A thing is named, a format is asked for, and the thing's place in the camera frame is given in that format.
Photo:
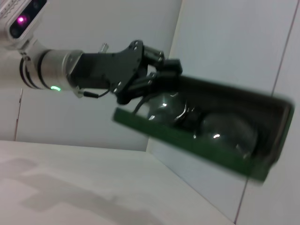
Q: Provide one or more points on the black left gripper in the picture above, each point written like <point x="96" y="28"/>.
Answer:
<point x="105" y="68"/>

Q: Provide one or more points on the green glasses case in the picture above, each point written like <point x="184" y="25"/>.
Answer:
<point x="211" y="150"/>

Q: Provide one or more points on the black glasses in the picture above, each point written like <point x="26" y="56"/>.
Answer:
<point x="229" y="136"/>

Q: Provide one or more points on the silver port stub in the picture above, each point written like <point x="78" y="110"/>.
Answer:
<point x="103" y="48"/>

